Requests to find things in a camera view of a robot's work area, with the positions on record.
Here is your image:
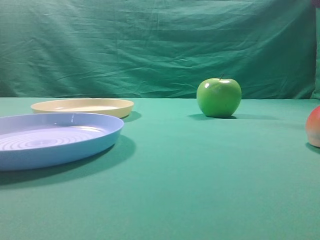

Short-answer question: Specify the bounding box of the green backdrop cloth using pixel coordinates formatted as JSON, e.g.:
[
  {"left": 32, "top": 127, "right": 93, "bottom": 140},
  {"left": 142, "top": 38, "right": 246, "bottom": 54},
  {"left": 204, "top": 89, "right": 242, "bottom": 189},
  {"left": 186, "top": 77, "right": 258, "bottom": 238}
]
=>
[{"left": 0, "top": 0, "right": 320, "bottom": 99}]

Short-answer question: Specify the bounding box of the blue plastic plate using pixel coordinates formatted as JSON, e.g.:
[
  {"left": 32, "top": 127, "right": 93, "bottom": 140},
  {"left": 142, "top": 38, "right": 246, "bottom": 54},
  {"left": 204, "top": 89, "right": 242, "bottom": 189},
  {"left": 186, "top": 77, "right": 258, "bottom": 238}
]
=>
[{"left": 0, "top": 112, "right": 125, "bottom": 171}]

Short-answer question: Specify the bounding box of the green apple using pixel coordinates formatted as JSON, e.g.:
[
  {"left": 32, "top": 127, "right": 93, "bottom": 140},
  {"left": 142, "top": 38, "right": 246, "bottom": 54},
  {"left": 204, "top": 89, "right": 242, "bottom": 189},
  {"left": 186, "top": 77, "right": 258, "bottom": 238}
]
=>
[{"left": 196, "top": 76, "right": 242, "bottom": 118}]

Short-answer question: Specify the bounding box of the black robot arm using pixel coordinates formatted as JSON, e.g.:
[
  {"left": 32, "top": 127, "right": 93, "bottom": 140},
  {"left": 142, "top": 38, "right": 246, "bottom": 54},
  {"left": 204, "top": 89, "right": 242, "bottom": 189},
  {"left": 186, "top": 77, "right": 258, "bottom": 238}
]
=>
[{"left": 311, "top": 0, "right": 320, "bottom": 9}]

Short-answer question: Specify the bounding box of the yellow plastic plate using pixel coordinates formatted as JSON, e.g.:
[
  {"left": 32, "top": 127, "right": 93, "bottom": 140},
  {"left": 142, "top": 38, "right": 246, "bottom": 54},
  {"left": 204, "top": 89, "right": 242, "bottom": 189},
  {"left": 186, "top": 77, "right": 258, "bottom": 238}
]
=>
[{"left": 30, "top": 98, "right": 134, "bottom": 118}]

